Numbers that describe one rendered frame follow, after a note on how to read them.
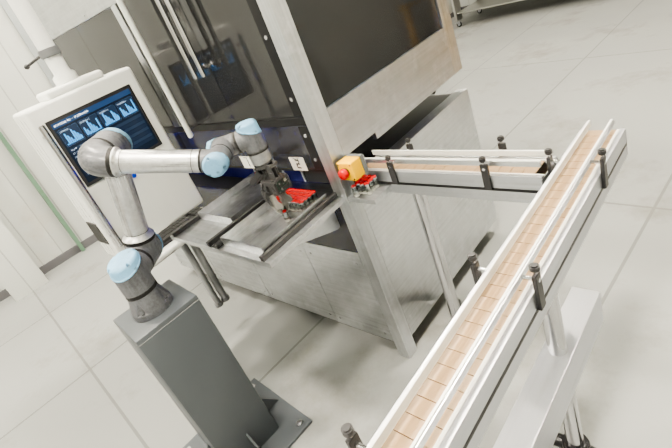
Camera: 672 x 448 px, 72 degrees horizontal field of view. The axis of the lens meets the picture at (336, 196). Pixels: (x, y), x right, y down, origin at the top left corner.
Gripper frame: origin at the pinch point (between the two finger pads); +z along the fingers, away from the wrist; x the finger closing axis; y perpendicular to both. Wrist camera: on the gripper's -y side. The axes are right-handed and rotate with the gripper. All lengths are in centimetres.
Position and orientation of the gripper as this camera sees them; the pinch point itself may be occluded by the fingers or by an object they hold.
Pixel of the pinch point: (282, 209)
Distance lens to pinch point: 172.2
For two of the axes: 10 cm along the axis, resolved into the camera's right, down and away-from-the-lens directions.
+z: 3.4, 8.4, 4.3
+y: 7.1, 0.7, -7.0
